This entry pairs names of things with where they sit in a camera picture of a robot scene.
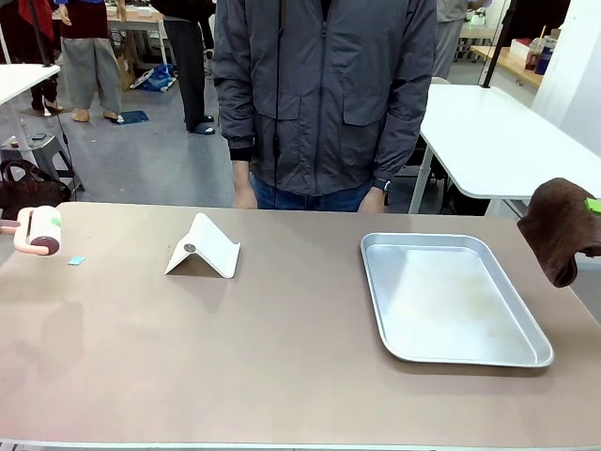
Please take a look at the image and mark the brown cloth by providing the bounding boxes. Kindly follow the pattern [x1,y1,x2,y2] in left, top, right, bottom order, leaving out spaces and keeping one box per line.
[516,177,601,288]

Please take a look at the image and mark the pink lint roller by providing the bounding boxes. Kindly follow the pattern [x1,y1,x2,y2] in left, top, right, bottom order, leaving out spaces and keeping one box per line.
[0,205,64,257]

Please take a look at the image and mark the person's left forearm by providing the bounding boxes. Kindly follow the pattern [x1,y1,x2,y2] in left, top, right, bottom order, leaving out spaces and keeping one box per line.
[373,37,439,182]

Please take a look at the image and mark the person's right forearm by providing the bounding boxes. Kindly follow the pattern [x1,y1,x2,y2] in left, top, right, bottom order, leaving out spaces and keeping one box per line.
[211,37,257,164]

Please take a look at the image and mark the person's left hand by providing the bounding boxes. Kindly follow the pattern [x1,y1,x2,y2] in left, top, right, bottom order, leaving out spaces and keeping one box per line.
[358,185,390,213]

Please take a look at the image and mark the person's right hand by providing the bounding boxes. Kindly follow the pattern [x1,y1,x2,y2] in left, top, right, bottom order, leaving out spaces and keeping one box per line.
[231,161,259,210]

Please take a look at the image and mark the wooden table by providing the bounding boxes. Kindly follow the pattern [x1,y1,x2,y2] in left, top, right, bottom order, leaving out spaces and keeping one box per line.
[470,44,546,89]

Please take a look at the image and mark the drink cup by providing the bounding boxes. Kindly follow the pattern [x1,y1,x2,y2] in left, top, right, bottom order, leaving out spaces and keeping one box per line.
[524,25,547,72]

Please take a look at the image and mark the metal tray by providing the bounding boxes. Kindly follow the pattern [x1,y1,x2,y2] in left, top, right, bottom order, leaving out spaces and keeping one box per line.
[360,232,555,368]

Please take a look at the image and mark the black pole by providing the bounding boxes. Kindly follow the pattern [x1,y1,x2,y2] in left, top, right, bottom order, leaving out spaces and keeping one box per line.
[481,0,512,90]

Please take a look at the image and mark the bystander in grey top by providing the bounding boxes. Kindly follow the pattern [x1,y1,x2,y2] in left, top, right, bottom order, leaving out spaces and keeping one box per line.
[431,0,470,81]

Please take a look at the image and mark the blue jeans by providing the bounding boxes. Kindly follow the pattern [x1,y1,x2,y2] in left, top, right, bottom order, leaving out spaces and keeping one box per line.
[251,176,375,212]

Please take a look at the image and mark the person in grey jacket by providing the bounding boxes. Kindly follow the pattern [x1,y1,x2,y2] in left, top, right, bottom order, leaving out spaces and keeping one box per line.
[211,0,439,197]

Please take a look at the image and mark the white folded stand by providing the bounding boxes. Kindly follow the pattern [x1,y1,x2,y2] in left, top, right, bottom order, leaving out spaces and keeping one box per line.
[163,211,241,280]

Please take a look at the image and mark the bystander in black trousers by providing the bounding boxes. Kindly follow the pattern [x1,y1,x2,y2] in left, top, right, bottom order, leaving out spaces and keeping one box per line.
[162,0,218,136]

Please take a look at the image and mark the blue bag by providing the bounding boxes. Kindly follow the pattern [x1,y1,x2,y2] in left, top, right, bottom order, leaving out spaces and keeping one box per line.
[134,63,178,93]

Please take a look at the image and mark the blue floor mat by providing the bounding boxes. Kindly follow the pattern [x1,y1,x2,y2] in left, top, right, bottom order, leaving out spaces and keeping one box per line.
[110,109,150,127]

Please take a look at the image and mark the bystander in grey trousers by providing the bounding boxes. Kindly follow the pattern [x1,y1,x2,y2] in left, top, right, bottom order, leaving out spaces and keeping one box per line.
[56,0,129,123]

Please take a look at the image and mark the grey stool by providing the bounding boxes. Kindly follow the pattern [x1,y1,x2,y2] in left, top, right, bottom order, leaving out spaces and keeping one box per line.
[0,133,86,192]

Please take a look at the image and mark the brown bag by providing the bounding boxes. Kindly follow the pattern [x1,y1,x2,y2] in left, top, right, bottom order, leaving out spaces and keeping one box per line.
[0,159,72,221]

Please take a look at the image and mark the small white table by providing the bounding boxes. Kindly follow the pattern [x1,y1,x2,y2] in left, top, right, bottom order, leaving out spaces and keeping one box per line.
[0,63,61,107]

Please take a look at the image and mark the bystander in red clothes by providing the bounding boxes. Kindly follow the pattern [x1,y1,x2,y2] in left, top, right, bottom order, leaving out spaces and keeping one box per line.
[0,0,65,114]

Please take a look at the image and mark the black earphone cable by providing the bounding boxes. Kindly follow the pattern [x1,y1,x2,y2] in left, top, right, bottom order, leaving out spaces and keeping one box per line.
[272,0,285,161]

